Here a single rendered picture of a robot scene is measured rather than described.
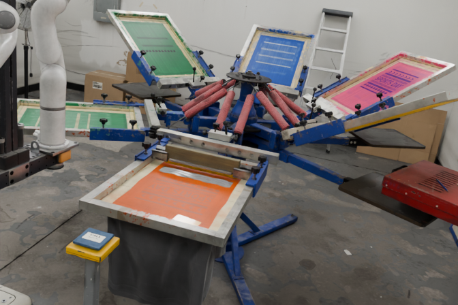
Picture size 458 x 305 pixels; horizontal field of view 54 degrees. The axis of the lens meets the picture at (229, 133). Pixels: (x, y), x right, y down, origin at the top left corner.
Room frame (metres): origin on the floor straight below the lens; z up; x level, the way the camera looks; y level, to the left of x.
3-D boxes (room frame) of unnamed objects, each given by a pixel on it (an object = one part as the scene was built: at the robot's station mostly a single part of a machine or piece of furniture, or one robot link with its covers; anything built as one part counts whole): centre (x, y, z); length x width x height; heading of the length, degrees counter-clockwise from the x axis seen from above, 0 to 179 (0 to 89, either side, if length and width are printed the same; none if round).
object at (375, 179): (2.40, -0.57, 0.91); 1.34 x 0.40 x 0.08; 47
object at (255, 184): (2.01, -0.16, 0.98); 0.30 x 0.05 x 0.07; 167
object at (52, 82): (1.69, 0.71, 1.37); 0.13 x 0.10 x 0.16; 21
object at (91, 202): (1.83, 0.16, 0.97); 0.79 x 0.58 x 0.04; 167
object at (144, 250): (1.55, 0.23, 0.74); 0.45 x 0.03 x 0.43; 77
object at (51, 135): (1.68, 0.72, 1.21); 0.16 x 0.13 x 0.15; 73
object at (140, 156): (2.13, 0.38, 0.98); 0.30 x 0.05 x 0.07; 167
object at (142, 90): (3.32, 0.41, 0.91); 1.34 x 0.40 x 0.08; 47
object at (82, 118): (2.60, 0.79, 1.05); 1.08 x 0.61 x 0.23; 107
